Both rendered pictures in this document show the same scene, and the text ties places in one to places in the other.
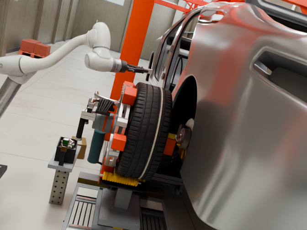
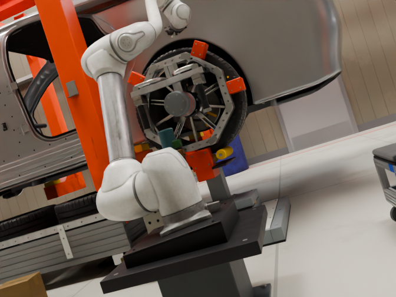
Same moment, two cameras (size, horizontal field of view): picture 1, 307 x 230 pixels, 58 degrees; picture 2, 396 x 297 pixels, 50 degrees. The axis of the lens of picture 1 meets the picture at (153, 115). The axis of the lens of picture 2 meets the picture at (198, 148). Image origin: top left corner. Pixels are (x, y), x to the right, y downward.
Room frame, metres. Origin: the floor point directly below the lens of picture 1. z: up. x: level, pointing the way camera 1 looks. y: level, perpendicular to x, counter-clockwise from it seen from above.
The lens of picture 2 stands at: (0.85, 2.41, 0.60)
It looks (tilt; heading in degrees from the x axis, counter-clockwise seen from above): 0 degrees down; 295
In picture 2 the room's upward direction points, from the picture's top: 18 degrees counter-clockwise
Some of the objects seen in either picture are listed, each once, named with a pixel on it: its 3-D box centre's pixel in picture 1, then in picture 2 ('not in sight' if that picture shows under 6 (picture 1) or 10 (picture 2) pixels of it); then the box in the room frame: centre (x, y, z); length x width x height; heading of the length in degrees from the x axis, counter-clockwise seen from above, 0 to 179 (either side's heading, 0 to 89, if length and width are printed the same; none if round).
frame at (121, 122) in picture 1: (119, 125); (184, 104); (1.86, 0.21, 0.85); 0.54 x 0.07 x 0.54; 10
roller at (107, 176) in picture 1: (120, 179); (224, 152); (1.76, 0.09, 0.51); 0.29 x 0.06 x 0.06; 100
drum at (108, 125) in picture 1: (108, 122); (180, 104); (1.85, 0.28, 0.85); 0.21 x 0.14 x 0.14; 100
